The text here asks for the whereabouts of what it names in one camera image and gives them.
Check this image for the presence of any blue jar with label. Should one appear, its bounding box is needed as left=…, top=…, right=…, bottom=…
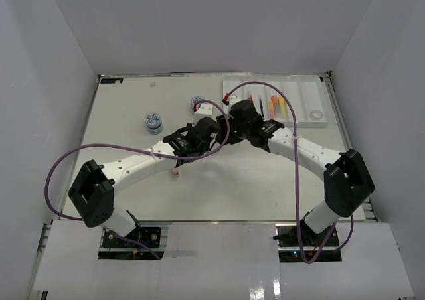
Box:
left=191, top=96, right=205, bottom=113

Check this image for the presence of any blue gel pen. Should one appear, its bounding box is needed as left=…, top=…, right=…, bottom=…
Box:
left=258, top=95, right=265, bottom=120

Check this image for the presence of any orange capped pink highlighter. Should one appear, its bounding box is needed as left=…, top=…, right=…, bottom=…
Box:
left=268, top=101, right=278, bottom=119

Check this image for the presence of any small clear tape roll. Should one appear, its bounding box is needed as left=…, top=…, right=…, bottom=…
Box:
left=309, top=109, right=323, bottom=121

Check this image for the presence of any orange marker pen body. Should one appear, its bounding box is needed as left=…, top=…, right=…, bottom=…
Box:
left=270, top=95, right=281, bottom=117

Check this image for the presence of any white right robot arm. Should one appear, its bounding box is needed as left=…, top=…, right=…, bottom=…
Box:
left=224, top=96, right=375, bottom=246

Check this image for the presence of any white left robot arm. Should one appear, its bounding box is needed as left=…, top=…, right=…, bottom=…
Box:
left=68, top=117, right=220, bottom=246

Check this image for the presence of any yellow highlighter in tray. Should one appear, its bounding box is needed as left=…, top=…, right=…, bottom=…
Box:
left=278, top=96, right=288, bottom=119

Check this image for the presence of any white divided organizer tray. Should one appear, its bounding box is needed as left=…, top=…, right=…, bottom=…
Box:
left=222, top=75, right=329, bottom=128

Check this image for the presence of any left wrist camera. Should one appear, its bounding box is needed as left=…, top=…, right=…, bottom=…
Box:
left=193, top=103, right=213, bottom=124

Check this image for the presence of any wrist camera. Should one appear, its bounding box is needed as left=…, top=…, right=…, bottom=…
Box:
left=193, top=103, right=213, bottom=124
left=222, top=93, right=242, bottom=107

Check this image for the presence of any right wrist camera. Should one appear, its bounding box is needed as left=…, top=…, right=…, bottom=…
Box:
left=222, top=93, right=242, bottom=107

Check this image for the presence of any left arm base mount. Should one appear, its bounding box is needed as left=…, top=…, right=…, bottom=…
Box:
left=98, top=226, right=168, bottom=260

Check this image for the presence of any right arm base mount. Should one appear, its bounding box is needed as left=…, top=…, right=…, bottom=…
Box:
left=272, top=221, right=343, bottom=263

